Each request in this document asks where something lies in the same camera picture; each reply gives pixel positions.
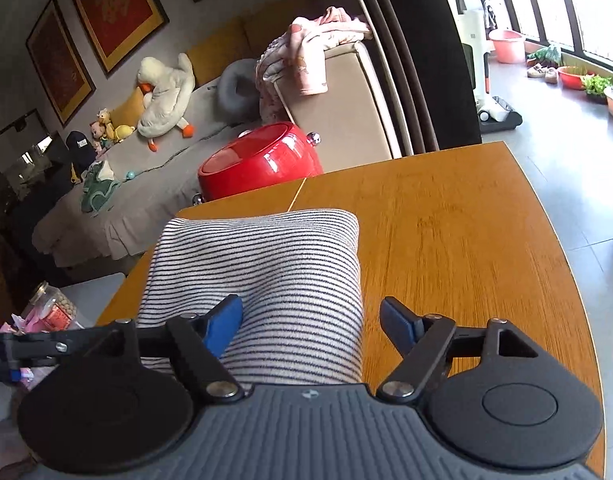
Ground grey striped knit sweater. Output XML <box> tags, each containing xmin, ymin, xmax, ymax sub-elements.
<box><xmin>137</xmin><ymin>209</ymin><xmax>364</xmax><ymax>387</ymax></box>

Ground pink blanket on sofa arm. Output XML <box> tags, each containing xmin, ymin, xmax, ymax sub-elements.
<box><xmin>254</xmin><ymin>6</ymin><xmax>372</xmax><ymax>125</ymax></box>

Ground glass jar with snacks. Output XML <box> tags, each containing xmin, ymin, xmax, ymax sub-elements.
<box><xmin>26</xmin><ymin>282</ymin><xmax>78</xmax><ymax>333</ymax></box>

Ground grey fabric sofa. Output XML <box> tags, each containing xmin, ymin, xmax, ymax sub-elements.
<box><xmin>32</xmin><ymin>42</ymin><xmax>402</xmax><ymax>268</ymax></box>

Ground green white plush toy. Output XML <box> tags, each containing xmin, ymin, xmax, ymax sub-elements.
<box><xmin>81</xmin><ymin>160</ymin><xmax>120</xmax><ymax>214</ymax></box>

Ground glass fish tank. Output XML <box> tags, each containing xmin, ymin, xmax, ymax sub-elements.
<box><xmin>0</xmin><ymin>108</ymin><xmax>70</xmax><ymax>200</ymax></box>

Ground black cap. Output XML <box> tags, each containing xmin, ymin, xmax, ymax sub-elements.
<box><xmin>66</xmin><ymin>130</ymin><xmax>97</xmax><ymax>176</ymax></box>

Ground small yellow doll toys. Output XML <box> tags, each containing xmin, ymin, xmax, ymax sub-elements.
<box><xmin>90</xmin><ymin>108</ymin><xmax>135</xmax><ymax>155</ymax></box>

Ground grey neck pillow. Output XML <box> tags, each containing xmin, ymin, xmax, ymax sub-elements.
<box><xmin>216</xmin><ymin>58</ymin><xmax>260</xmax><ymax>122</ymax></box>

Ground white duck plush toy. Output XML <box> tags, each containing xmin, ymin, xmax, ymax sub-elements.
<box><xmin>136</xmin><ymin>53</ymin><xmax>196</xmax><ymax>153</ymax></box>

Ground yellow sofa cushion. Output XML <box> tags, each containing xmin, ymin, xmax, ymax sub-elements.
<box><xmin>186</xmin><ymin>20</ymin><xmax>252</xmax><ymax>87</ymax></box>

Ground red framed picture left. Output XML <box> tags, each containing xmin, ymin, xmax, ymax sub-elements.
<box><xmin>26</xmin><ymin>0</ymin><xmax>96</xmax><ymax>127</ymax></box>

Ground pink plastic bucket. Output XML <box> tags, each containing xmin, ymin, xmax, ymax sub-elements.
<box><xmin>489</xmin><ymin>29</ymin><xmax>526</xmax><ymax>64</ymax></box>

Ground red framed picture middle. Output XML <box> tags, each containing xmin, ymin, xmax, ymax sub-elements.
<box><xmin>72</xmin><ymin>0</ymin><xmax>169</xmax><ymax>76</ymax></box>

